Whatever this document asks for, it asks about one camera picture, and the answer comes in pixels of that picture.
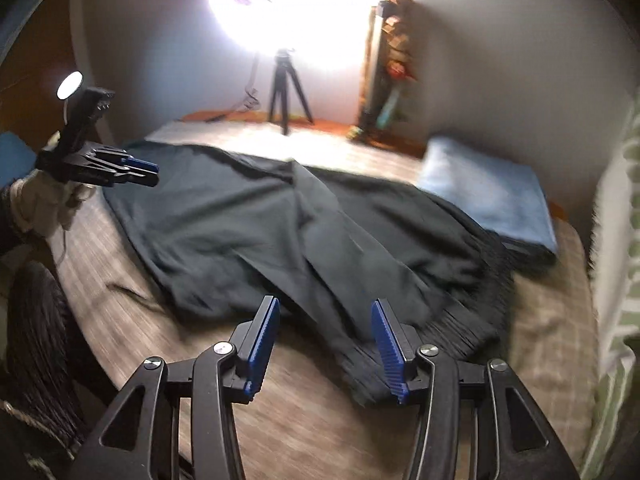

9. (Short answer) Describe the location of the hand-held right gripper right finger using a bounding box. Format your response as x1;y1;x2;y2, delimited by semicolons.
370;299;581;480

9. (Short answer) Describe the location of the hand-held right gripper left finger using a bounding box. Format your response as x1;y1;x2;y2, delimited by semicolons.
75;296;281;480

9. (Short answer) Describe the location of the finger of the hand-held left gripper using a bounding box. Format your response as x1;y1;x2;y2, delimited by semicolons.
97;149;159;171
102;167;161;188

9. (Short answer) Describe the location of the dark clothes pile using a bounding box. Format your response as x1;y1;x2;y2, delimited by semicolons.
102;141;516;406

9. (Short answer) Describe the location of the person's left forearm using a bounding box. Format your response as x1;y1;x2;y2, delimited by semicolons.
0;182;25;257

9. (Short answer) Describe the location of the person's left hand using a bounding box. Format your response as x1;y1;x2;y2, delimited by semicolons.
10;170;96;233

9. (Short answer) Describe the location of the brown wooden panel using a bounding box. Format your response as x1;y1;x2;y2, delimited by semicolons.
0;0;96;136

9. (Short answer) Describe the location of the beige plaid blanket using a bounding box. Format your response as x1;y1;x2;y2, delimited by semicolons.
50;120;601;480

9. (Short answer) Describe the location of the black small tripod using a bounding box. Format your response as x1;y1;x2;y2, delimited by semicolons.
267;49;316;136

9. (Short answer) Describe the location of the dark fringed cloth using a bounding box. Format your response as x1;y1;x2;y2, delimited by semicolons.
4;260;88;443

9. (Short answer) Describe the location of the blue folded cloth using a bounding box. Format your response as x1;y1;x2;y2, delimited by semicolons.
417;135;560;267

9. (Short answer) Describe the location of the orange mat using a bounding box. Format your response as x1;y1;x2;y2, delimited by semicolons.
180;109;431;159

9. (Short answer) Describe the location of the green striped white pillow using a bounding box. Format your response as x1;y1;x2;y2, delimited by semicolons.
580;105;640;480

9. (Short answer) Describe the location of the silver folded tripod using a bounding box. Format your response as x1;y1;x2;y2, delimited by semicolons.
357;2;396;137

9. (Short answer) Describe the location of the folded tripod with cloth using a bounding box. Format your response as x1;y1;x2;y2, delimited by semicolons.
382;0;420;135

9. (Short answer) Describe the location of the black power cable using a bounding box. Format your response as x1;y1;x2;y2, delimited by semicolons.
202;55;262;124

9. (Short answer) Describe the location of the white ring light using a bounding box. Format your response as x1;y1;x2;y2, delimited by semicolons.
207;0;407;75

